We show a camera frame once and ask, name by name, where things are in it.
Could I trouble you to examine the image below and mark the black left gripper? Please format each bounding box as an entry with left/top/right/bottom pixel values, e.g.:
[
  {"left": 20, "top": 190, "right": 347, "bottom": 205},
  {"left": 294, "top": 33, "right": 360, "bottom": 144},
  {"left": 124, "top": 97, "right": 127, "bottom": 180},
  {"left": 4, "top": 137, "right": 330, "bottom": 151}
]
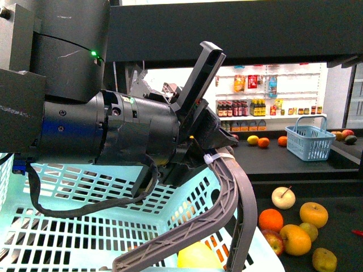
[{"left": 96, "top": 41, "right": 237, "bottom": 196}]

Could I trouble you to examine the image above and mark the grey basket handle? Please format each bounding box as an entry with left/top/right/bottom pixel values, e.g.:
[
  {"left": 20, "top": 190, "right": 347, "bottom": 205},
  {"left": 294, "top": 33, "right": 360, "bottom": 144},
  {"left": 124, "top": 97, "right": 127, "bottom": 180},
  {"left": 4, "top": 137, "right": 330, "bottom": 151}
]
[{"left": 112, "top": 148, "right": 258, "bottom": 271}]

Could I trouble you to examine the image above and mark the light teal shopping basket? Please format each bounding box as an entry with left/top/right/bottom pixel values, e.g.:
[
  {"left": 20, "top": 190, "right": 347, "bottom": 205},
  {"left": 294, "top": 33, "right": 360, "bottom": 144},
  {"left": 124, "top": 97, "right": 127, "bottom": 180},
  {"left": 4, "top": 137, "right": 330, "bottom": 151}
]
[{"left": 0, "top": 152, "right": 286, "bottom": 272}]

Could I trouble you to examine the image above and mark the yellow lemon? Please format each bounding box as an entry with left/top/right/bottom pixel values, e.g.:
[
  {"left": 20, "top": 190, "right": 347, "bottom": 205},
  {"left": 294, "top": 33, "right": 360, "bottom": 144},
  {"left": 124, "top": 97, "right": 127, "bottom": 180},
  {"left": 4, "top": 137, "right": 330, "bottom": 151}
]
[
  {"left": 247, "top": 135, "right": 259, "bottom": 146},
  {"left": 177, "top": 242, "right": 222, "bottom": 269}
]

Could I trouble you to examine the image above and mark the white zip tie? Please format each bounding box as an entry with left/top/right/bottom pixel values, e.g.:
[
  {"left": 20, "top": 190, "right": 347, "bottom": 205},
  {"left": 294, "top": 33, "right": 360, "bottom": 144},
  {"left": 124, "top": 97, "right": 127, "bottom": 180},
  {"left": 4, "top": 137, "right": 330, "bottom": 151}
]
[{"left": 203, "top": 153, "right": 235, "bottom": 165}]

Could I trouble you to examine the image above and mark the far orange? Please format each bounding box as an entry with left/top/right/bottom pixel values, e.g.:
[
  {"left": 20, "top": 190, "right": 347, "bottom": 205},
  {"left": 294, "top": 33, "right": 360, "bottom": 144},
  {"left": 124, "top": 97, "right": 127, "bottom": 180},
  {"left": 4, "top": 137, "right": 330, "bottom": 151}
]
[{"left": 258, "top": 137, "right": 270, "bottom": 148}]

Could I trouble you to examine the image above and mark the white pear right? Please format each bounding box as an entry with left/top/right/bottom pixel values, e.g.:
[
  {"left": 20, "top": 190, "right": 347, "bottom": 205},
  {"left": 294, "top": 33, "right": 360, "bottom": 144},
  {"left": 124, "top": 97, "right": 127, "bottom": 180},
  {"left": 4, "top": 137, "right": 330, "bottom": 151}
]
[{"left": 271, "top": 186, "right": 296, "bottom": 210}]

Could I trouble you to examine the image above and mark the orange at right edge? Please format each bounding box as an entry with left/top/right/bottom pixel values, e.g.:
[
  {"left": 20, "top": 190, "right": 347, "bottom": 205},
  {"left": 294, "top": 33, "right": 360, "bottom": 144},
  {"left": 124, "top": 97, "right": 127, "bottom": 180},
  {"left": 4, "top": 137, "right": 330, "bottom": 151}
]
[{"left": 258, "top": 209, "right": 284, "bottom": 232}]

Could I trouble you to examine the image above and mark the small blue basket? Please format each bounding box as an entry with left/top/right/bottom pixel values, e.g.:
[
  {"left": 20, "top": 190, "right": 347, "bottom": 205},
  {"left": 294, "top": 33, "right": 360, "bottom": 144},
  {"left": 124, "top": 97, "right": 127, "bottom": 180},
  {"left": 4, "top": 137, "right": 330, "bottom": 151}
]
[{"left": 285, "top": 114, "right": 336, "bottom": 162}]

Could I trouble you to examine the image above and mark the red yellow apple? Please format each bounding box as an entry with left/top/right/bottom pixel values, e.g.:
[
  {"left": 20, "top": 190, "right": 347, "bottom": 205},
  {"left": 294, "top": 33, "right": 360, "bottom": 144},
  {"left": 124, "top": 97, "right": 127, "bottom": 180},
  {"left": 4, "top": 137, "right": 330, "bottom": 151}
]
[{"left": 261, "top": 229, "right": 285, "bottom": 257}]

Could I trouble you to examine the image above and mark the golden apple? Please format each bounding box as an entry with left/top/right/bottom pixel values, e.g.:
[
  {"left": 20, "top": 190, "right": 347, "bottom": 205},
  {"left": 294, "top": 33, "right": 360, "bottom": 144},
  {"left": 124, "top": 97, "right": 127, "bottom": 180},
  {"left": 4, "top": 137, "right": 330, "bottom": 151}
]
[{"left": 299, "top": 202, "right": 329, "bottom": 228}]

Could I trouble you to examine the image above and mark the yellow orange apple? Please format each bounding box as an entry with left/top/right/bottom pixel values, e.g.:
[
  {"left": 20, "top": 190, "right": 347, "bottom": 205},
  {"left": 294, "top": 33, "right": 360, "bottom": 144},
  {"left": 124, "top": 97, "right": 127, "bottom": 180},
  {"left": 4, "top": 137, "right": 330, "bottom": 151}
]
[{"left": 280, "top": 224, "right": 311, "bottom": 256}]

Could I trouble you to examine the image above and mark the brown yellow potato fruit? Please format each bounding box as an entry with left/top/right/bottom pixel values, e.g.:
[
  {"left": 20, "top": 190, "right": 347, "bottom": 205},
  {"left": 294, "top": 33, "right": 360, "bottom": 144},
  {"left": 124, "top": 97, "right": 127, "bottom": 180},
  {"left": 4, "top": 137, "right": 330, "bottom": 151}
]
[{"left": 312, "top": 248, "right": 337, "bottom": 272}]

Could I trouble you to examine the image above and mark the red chili pepper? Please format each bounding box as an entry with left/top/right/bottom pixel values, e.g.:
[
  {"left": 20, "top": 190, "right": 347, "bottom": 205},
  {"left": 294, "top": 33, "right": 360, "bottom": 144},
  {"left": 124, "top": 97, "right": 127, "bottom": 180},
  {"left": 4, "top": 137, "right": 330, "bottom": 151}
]
[{"left": 352, "top": 229, "right": 363, "bottom": 237}]

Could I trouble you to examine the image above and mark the black cable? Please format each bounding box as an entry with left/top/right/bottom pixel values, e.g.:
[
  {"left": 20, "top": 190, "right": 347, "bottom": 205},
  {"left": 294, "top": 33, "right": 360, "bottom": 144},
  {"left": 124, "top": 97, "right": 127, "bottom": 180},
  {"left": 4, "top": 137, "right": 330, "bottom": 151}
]
[{"left": 26, "top": 152, "right": 159, "bottom": 219}]

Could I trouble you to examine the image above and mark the black display shelf frame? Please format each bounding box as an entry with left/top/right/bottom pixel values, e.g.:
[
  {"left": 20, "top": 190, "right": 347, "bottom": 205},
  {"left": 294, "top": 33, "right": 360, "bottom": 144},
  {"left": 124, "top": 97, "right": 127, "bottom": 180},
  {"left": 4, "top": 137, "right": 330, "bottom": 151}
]
[{"left": 107, "top": 1, "right": 362, "bottom": 68}]

